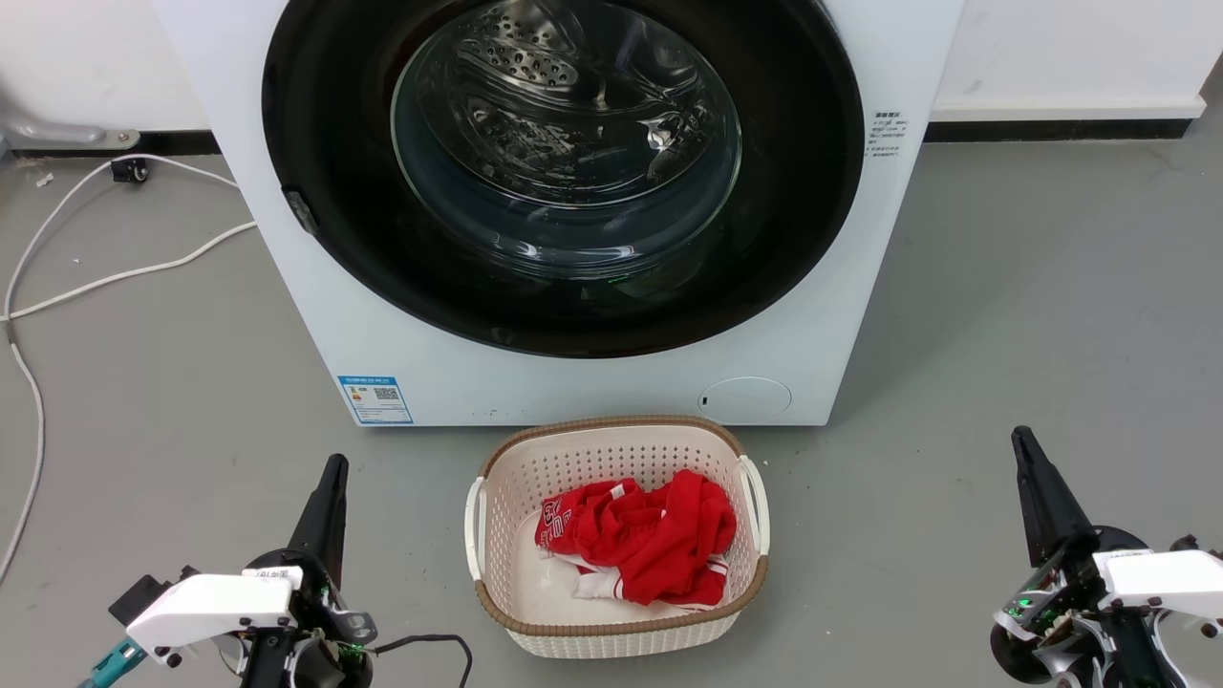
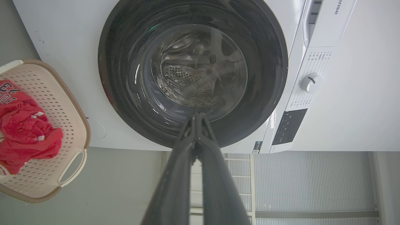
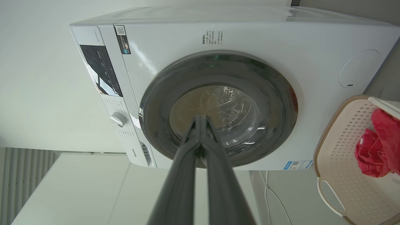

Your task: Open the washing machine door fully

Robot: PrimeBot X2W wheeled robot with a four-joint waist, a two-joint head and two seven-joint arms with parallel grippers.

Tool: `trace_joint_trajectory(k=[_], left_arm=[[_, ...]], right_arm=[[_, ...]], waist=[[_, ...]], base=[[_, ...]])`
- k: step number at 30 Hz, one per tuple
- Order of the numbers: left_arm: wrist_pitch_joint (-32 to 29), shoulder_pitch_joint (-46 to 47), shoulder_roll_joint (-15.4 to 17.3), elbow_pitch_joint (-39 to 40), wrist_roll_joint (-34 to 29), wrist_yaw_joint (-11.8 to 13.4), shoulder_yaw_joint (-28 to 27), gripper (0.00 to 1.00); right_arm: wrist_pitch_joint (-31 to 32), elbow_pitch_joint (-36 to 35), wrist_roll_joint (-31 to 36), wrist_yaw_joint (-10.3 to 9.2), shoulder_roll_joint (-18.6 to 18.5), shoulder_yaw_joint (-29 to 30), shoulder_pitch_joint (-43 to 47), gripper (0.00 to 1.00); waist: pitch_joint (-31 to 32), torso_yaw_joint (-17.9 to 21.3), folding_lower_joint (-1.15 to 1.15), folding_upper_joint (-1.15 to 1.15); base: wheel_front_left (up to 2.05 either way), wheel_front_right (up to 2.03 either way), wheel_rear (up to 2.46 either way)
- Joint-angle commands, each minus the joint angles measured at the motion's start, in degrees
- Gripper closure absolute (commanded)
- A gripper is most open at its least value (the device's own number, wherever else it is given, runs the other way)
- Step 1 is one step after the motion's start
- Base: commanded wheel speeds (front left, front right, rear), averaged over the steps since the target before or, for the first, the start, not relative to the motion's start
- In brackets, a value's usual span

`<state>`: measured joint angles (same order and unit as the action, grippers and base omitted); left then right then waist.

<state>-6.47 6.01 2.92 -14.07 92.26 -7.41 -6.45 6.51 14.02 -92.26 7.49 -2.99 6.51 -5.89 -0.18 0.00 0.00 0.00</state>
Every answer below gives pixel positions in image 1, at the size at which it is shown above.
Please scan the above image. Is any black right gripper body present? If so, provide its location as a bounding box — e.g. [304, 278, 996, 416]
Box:
[989, 527, 1181, 688]

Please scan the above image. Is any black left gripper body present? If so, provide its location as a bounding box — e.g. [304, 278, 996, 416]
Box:
[239, 549, 379, 688]

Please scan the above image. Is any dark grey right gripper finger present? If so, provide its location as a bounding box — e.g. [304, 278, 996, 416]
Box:
[1011, 426, 1100, 569]

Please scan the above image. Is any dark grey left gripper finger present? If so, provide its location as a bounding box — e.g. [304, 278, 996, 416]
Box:
[287, 454, 350, 586]

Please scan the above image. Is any white front-load washing machine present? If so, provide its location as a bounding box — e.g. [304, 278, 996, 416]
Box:
[153, 0, 966, 428]

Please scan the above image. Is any black round washer door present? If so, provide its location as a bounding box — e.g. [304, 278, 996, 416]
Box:
[261, 0, 866, 360]

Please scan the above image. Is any blue energy label sticker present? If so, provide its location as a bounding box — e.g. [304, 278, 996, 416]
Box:
[337, 375, 415, 426]

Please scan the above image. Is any cream perforated laundry basket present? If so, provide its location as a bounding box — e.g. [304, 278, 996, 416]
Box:
[464, 415, 771, 659]

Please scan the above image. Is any round white filter cover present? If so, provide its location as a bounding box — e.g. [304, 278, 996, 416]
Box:
[697, 376, 793, 421]

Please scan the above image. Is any red and white garment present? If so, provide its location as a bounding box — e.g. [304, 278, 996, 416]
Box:
[534, 469, 738, 610]

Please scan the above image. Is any small printed text sticker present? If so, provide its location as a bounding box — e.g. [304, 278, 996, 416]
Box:
[868, 108, 909, 161]

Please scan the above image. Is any grey drain pipe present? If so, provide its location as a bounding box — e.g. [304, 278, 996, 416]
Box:
[0, 94, 140, 152]

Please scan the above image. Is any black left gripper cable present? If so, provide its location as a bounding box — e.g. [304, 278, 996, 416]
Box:
[371, 634, 475, 688]

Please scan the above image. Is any thick white hose cable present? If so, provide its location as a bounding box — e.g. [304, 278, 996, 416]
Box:
[0, 221, 258, 586]

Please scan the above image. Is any thin white cable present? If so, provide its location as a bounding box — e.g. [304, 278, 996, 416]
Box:
[2, 153, 242, 321]

